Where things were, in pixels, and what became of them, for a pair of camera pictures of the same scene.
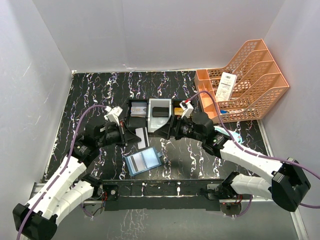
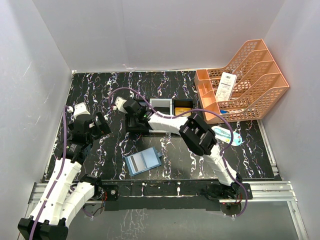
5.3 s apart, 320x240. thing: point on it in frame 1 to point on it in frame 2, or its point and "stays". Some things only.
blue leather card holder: (143, 161) stays
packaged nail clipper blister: (236, 136) stays
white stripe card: (137, 163) stays
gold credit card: (178, 111) stays
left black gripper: (122, 135) to (96, 126)
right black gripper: (174, 128) to (136, 122)
